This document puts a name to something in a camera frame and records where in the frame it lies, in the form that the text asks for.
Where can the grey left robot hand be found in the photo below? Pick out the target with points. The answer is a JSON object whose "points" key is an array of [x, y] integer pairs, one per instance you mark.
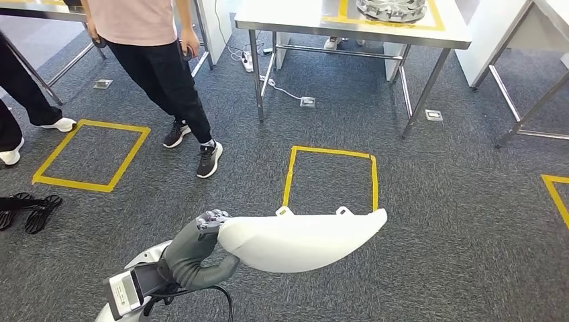
{"points": [[195, 258]]}

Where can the white curved plastic part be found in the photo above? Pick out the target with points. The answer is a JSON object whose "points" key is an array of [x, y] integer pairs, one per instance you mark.
{"points": [[302, 244]]}

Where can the black handheld controller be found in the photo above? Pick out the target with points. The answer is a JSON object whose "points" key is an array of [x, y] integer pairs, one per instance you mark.
{"points": [[99, 43], [187, 52]]}

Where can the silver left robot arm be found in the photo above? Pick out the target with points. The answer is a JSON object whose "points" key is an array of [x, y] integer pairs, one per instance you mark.
{"points": [[149, 255]]}

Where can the steel workbench table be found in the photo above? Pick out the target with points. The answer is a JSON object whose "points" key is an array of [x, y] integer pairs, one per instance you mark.
{"points": [[289, 17]]}

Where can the yellow floor tape square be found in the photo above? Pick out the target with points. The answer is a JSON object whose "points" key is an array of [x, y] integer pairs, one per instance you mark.
{"points": [[555, 179], [115, 126], [329, 152]]}

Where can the black and white humanoid robot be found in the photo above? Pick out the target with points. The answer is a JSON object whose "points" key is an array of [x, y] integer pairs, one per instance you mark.
{"points": [[42, 215]]}

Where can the person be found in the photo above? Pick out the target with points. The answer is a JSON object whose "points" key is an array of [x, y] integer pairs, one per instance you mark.
{"points": [[155, 75], [22, 89], [331, 43]]}

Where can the metal floor socket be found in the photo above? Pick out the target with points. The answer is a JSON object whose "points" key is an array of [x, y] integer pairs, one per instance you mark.
{"points": [[103, 84], [307, 102], [434, 115]]}

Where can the white power strip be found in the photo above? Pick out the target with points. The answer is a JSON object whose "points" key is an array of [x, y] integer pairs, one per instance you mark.
{"points": [[247, 62]]}

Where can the white desk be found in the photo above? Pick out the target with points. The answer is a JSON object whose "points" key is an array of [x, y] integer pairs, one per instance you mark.
{"points": [[220, 26], [489, 44]]}

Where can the large yellow bench tape square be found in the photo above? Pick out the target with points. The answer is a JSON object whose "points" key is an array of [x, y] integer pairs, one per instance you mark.
{"points": [[342, 9]]}

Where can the silver wheel hubcap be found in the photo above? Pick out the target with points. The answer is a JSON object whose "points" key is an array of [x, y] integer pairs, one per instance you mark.
{"points": [[391, 11]]}

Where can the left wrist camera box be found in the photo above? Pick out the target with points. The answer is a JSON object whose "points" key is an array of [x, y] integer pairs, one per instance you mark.
{"points": [[124, 291]]}

